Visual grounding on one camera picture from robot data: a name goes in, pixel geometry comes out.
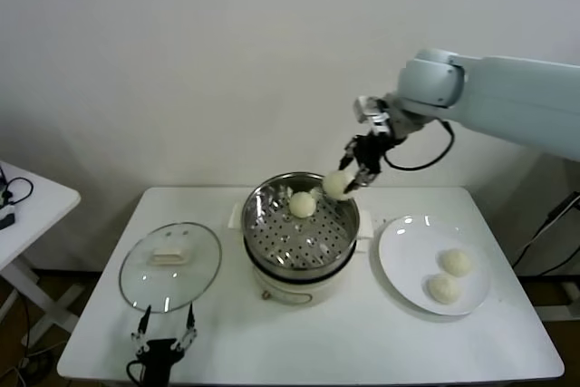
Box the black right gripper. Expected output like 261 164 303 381
338 130 393 194

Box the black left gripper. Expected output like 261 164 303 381
130 302 198 387

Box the white steamed baozi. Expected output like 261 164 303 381
288 191 316 218
439 248 473 278
427 273 463 305
322 170 355 202

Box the stainless steel steamer basket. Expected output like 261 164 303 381
226 172 376 276

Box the glass pot lid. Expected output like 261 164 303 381
119 221 224 314

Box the white round plate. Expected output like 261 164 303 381
378 215 493 317

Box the cream electric cooker base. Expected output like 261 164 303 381
244 235 376 308

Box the white side table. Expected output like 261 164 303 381
0 159 86 352

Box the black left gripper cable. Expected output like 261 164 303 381
126 358 147 382

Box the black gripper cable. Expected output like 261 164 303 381
383 117 456 172
126 358 147 382

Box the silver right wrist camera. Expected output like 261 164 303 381
353 95 387 124

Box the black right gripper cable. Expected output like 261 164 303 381
383 117 456 172

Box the white floor cable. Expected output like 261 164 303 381
8 348 55 387

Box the black power cable with adapter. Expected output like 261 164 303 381
514 194 580 277

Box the black cable with plug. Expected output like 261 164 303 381
0 162 35 208

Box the white furniture foot frame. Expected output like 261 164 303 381
536 280 580 322

